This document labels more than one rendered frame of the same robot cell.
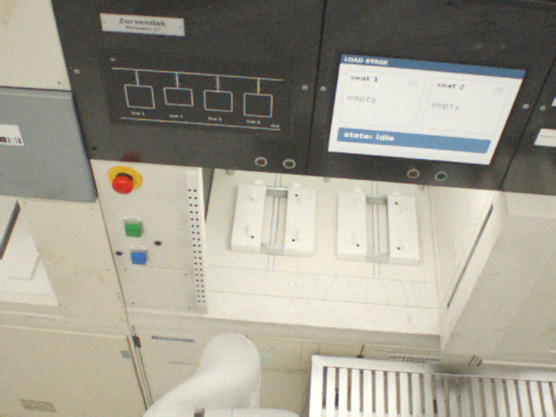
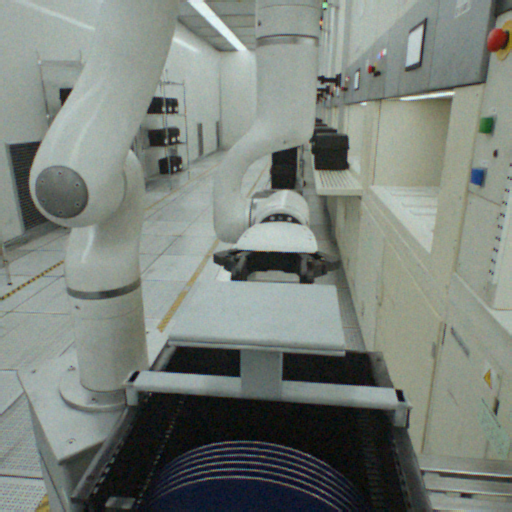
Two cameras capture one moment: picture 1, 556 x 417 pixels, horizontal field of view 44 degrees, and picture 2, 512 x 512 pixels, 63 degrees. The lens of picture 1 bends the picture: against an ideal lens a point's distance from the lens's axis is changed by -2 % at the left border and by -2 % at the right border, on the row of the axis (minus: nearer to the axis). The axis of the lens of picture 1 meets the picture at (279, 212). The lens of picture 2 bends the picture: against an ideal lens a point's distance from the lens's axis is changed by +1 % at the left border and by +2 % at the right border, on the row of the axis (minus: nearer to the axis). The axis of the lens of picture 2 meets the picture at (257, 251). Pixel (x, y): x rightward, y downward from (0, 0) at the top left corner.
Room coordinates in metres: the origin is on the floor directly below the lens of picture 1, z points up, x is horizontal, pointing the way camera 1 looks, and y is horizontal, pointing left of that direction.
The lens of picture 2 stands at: (0.47, -0.61, 1.23)
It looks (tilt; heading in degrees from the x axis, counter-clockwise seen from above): 19 degrees down; 95
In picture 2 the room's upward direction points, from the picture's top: straight up
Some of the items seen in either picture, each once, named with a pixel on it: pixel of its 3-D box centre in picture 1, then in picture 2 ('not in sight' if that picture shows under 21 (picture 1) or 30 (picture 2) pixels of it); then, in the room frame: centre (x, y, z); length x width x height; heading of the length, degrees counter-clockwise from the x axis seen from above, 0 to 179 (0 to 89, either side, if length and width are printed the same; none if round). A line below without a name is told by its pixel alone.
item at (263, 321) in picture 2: not in sight; (262, 461); (0.45, -0.31, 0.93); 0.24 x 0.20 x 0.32; 179
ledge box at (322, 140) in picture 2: not in sight; (330, 151); (0.73, 2.77, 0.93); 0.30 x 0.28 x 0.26; 87
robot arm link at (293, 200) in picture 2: not in sight; (281, 221); (0.45, 0.06, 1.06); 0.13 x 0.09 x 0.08; 89
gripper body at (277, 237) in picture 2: not in sight; (278, 248); (0.45, -0.08, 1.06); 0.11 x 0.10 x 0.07; 89
